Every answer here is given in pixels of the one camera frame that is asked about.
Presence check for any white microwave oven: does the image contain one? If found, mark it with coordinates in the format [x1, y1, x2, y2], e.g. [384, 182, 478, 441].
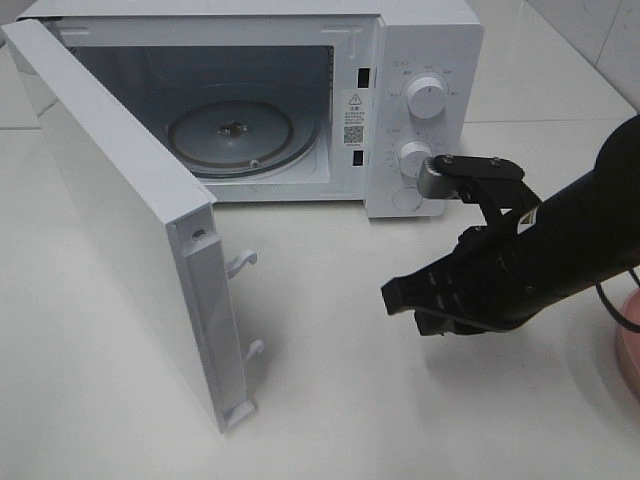
[12, 1, 484, 218]

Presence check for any glass microwave turntable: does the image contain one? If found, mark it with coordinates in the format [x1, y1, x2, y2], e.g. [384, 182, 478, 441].
[168, 100, 293, 169]

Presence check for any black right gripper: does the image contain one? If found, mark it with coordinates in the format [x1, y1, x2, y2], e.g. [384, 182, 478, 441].
[381, 177, 541, 336]

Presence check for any white microwave door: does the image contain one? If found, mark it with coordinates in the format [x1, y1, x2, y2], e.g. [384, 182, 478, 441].
[2, 20, 264, 432]

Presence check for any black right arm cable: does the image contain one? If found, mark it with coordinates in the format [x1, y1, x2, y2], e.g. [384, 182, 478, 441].
[594, 267, 640, 332]

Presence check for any round door release button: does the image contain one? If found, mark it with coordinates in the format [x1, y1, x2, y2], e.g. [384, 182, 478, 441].
[392, 187, 423, 212]

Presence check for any lower white timer knob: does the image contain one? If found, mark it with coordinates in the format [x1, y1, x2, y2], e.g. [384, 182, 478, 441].
[397, 141, 433, 178]

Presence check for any upper white power knob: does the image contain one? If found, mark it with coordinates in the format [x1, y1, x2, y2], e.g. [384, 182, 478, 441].
[406, 73, 447, 119]

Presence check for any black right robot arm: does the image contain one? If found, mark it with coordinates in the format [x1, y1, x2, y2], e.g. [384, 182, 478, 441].
[381, 118, 639, 336]

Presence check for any pink round plate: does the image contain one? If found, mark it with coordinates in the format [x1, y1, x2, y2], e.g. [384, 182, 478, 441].
[614, 289, 639, 400]

